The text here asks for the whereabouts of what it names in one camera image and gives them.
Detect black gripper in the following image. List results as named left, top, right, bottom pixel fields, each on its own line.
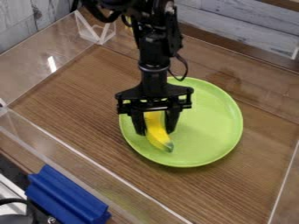
left=115, top=62, right=195, bottom=137

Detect yellow toy banana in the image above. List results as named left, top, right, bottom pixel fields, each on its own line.
left=145, top=111, right=174, bottom=152

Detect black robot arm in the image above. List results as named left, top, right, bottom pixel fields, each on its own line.
left=81, top=0, right=194, bottom=136

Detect green round plate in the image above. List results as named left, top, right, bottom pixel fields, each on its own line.
left=119, top=78, right=243, bottom=168

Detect blue plastic clamp block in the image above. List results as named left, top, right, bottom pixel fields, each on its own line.
left=26, top=165, right=111, bottom=224

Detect clear acrylic enclosure wall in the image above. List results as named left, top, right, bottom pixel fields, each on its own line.
left=0, top=99, right=193, bottom=224

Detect black cable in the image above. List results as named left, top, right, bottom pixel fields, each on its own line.
left=0, top=198, right=47, bottom=224

